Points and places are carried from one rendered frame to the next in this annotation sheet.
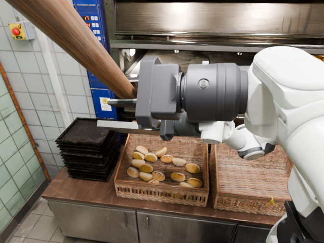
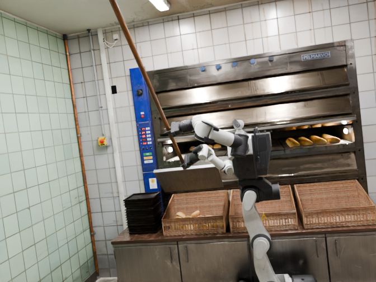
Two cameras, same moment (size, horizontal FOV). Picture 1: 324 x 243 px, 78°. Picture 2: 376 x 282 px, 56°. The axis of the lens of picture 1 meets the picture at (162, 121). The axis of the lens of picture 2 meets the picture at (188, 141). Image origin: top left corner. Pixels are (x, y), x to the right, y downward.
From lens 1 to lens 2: 2.22 m
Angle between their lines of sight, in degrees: 30
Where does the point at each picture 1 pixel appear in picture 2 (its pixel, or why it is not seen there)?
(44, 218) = not seen: outside the picture
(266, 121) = not seen: hidden behind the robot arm
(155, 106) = (174, 130)
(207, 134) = (200, 153)
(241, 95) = (191, 123)
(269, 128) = not seen: hidden behind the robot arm
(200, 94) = (183, 125)
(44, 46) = (115, 149)
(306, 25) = (265, 116)
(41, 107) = (104, 194)
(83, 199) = (140, 239)
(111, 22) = (157, 129)
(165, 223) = (199, 253)
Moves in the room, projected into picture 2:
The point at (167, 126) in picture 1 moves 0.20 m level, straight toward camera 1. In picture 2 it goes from (186, 160) to (184, 163)
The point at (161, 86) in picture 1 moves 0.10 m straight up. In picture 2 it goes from (175, 126) to (174, 112)
